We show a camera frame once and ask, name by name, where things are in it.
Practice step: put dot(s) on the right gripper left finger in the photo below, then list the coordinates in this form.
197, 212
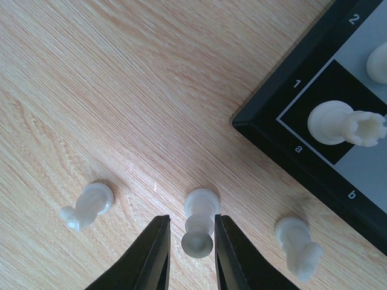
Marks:
145, 264

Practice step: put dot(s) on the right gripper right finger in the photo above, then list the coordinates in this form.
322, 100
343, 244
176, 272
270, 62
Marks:
239, 265

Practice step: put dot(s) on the white pawn table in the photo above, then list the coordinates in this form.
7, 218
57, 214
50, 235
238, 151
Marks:
96, 199
334, 122
200, 206
376, 64
302, 254

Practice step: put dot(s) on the black white chess board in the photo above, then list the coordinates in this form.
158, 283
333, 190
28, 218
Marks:
328, 63

